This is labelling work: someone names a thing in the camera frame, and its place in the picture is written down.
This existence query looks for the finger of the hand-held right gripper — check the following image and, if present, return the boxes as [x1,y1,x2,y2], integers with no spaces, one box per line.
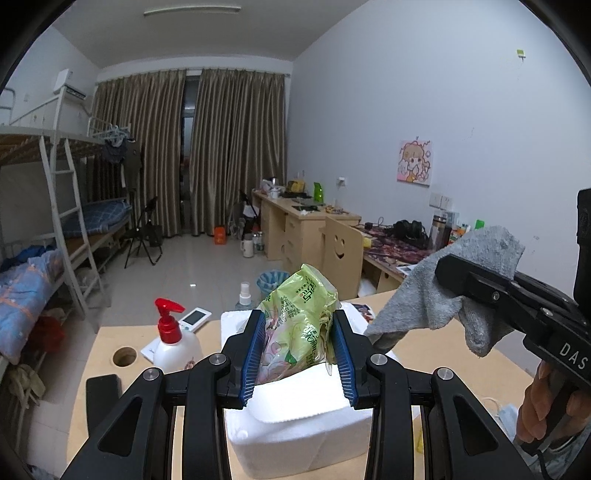
[434,253,555,344]
[510,271,580,311]

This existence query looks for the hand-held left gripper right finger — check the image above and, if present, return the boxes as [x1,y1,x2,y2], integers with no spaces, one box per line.
[331,309,525,480]

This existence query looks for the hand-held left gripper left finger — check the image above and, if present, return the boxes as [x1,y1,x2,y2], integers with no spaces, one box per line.
[60,310,267,480]

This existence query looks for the green snack bag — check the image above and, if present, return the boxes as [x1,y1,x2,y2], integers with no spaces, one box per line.
[255,264,342,386]

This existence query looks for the white paper towel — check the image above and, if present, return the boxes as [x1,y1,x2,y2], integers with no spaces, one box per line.
[249,362,354,424]

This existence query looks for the grey towel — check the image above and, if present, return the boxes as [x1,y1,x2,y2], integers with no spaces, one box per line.
[365,225,526,358]

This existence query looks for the white foam box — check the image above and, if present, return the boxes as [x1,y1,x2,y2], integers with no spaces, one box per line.
[220,302,403,480]

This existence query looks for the person's right hand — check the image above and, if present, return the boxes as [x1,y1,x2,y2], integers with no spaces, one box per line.
[515,360,583,445]

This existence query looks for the clear spray bottle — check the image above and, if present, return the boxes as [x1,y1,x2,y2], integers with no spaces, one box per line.
[235,280,256,311]

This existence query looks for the white digital device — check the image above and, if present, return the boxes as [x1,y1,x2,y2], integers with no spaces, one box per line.
[178,307,213,331]

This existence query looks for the dark glass jar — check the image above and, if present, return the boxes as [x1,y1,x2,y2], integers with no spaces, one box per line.
[429,212,450,251]

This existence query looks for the red pump bottle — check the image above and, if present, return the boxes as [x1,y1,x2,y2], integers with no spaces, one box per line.
[152,298,204,372]

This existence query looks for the blue trash bin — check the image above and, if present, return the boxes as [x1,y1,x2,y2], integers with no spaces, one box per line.
[257,271,288,303]

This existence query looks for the black headphones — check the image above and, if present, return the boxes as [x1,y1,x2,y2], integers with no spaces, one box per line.
[392,220,428,241]

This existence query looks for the desk with patterned cloth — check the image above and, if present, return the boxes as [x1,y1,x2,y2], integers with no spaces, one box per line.
[358,222,446,296]

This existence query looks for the blue face mask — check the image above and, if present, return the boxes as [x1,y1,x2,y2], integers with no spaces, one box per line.
[485,396,522,440]

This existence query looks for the wooden smiley chair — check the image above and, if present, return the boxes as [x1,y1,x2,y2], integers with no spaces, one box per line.
[321,215,365,301]

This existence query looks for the light wooden desk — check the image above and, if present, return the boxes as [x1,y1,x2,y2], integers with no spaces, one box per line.
[252,189,363,261]

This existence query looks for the black tripod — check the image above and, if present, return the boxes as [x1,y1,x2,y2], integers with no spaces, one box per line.
[122,187,158,269]

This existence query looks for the brown curtain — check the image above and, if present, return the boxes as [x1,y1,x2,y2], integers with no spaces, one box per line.
[189,68,289,236]
[92,69,188,238]

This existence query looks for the red cloth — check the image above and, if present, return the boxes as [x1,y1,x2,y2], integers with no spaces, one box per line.
[33,316,65,352]

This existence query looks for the blue plaid mattress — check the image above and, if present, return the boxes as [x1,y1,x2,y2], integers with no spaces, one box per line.
[60,198,132,238]

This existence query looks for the blue quilt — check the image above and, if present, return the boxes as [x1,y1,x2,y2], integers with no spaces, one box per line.
[0,249,65,365]

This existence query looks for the hanging dark clothes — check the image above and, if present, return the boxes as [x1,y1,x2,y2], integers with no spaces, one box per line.
[102,136,144,190]

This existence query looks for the white metal bunk bed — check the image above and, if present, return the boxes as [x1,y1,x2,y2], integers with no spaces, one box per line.
[0,88,139,370]

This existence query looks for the white air conditioner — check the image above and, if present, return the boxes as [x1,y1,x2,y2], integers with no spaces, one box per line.
[53,69,88,100]

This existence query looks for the ceiling light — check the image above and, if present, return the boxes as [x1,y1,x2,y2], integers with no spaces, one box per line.
[143,4,218,18]

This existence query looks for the wall poster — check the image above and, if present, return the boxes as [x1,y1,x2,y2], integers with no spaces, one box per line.
[396,138,435,186]

